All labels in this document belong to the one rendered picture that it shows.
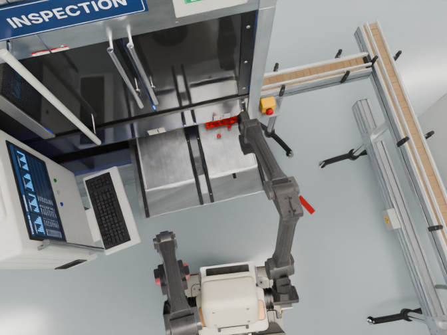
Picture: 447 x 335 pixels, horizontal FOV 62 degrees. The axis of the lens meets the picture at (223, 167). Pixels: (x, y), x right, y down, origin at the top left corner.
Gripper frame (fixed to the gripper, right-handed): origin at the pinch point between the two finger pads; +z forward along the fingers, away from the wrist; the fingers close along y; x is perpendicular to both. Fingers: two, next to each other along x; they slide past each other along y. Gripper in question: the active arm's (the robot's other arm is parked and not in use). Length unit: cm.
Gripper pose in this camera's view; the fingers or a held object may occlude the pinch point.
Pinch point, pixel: (247, 151)
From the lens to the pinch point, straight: 178.6
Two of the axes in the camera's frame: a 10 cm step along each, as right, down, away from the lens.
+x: -9.7, 2.3, -0.3
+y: -2.2, -9.0, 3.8
